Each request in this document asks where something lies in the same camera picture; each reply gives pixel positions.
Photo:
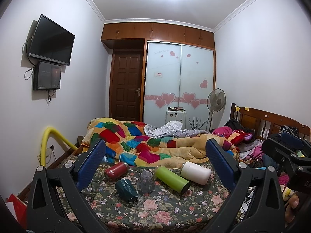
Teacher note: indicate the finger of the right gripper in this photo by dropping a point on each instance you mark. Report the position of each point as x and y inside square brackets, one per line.
[290, 137]
[289, 158]

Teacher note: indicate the white thermos bottle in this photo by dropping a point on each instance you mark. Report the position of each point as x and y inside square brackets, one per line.
[195, 173]

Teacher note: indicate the dark wooden door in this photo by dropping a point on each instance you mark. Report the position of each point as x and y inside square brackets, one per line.
[125, 85]

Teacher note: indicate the colourful patchwork quilt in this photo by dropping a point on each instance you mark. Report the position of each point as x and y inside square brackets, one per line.
[127, 142]

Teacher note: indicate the frosted sliding wardrobe with hearts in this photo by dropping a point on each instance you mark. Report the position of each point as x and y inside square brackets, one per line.
[178, 76]

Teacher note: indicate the small white cabinet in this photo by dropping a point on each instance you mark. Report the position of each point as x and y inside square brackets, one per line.
[178, 114]

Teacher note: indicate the wooden headboard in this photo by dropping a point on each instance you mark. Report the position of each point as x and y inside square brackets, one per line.
[264, 123]

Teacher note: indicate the small wall-mounted black monitor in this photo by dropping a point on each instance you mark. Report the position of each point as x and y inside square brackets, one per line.
[47, 76]

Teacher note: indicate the clear glass cup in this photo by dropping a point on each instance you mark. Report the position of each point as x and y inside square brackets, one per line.
[146, 183]

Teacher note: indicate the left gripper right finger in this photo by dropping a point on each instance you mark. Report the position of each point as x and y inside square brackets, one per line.
[254, 204]

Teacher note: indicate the grey white crumpled sheet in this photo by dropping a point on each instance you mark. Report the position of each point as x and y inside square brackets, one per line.
[171, 129]

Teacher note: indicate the dark green cup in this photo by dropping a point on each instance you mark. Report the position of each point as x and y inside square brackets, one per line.
[126, 190]

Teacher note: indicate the standing electric fan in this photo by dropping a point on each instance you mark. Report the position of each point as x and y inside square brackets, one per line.
[215, 103]

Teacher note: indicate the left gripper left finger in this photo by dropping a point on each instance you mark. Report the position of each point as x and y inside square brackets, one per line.
[45, 212]

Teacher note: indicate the wooden overhead cabinets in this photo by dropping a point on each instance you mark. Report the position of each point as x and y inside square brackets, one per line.
[133, 34]

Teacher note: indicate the floral tablecloth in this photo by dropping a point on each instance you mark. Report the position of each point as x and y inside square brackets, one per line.
[162, 210]

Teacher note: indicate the green thermos bottle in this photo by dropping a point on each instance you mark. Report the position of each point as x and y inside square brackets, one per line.
[171, 179]

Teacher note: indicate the red thermos bottle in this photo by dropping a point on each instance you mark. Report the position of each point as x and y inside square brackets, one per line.
[116, 171]

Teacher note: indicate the wall-mounted black television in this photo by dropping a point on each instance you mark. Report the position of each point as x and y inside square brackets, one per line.
[51, 42]

